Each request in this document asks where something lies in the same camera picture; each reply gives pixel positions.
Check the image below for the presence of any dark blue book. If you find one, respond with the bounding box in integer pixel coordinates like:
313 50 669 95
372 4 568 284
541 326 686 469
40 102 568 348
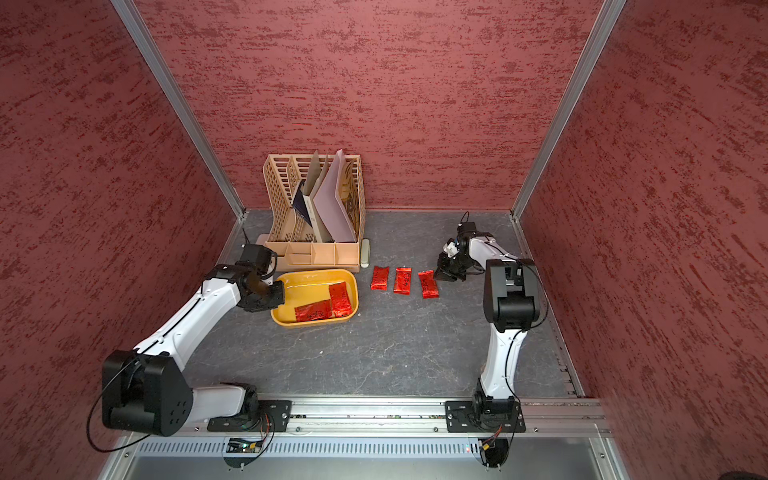
292 179 312 226

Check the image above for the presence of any brown folder with beige spine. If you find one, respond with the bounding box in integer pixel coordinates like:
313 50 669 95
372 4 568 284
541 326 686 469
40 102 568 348
301 151 333 243

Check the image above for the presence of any yellow plastic storage box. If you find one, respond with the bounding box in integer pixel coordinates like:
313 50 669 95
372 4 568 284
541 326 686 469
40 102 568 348
270 269 359 328

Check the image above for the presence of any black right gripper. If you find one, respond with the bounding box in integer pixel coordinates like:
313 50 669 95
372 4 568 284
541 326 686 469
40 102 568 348
434 252 480 281

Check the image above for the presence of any aluminium corner post right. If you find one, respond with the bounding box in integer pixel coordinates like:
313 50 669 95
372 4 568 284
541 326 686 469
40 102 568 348
511 0 626 224

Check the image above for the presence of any aluminium corner post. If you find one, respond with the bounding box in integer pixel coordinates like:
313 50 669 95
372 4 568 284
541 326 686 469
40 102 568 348
111 0 246 221
511 0 626 224

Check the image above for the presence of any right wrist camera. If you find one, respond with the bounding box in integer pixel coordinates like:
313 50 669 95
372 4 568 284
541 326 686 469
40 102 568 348
443 221 477 258

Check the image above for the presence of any red tea bag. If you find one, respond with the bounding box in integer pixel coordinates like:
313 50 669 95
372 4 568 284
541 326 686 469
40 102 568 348
294 299 333 323
371 266 390 291
418 270 439 299
329 282 353 318
393 267 412 295

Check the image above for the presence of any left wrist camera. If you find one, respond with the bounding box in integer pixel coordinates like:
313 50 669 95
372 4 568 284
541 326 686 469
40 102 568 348
236 243 278 279

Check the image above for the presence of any aluminium corner post left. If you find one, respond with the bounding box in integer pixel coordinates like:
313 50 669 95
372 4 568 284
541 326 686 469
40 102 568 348
111 0 246 221

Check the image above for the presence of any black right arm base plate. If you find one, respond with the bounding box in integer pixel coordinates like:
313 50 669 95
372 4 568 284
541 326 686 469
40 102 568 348
444 396 527 434

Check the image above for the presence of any grey green pencil case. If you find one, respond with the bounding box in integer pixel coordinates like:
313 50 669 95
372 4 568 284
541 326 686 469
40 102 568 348
360 238 371 268

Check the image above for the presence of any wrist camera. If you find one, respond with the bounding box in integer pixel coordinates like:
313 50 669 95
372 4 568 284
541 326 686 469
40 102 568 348
443 221 477 258
236 243 278 279

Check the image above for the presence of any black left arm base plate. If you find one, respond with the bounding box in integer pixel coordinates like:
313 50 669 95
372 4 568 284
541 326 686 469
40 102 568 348
207 400 293 434

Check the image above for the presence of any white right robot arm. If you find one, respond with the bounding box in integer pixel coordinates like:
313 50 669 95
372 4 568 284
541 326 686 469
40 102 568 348
433 222 546 417

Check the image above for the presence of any beige plastic desk organizer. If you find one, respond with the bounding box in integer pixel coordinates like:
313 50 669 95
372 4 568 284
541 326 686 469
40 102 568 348
257 153 365 273

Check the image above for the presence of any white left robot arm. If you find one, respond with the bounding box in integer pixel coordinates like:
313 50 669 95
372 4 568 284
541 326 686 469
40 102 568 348
93 259 284 437

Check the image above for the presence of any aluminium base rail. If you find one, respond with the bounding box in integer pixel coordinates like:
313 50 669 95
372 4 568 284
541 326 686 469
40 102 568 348
100 396 629 479

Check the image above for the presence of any purple folder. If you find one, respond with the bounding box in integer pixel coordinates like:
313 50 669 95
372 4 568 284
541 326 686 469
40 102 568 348
316 149 357 243

